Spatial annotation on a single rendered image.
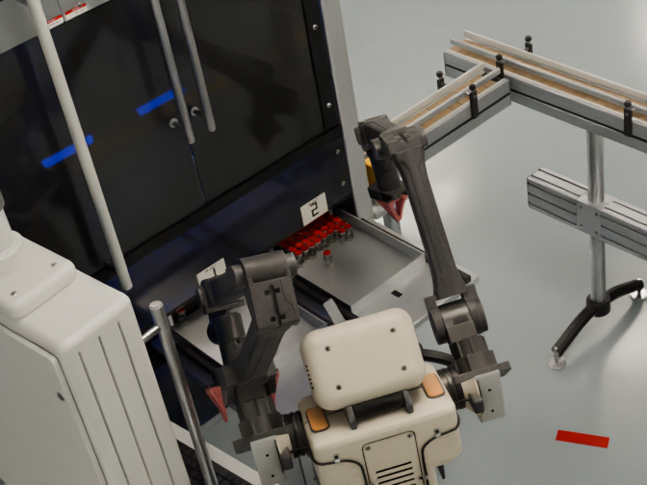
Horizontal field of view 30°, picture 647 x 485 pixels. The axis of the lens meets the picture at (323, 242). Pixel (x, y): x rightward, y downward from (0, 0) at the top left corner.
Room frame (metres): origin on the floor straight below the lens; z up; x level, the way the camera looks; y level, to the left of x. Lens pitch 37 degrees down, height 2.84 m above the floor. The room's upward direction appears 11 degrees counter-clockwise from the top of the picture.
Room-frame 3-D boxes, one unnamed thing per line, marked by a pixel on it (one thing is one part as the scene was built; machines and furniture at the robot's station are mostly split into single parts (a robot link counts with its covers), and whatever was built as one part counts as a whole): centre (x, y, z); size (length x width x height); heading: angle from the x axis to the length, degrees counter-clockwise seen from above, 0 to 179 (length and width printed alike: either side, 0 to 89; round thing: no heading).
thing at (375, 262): (2.49, -0.04, 0.90); 0.34 x 0.26 x 0.04; 35
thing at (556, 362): (2.99, -0.86, 0.07); 0.50 x 0.08 x 0.14; 125
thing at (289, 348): (2.29, 0.23, 0.90); 0.34 x 0.26 x 0.04; 35
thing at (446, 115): (3.01, -0.33, 0.92); 0.69 x 0.16 x 0.16; 125
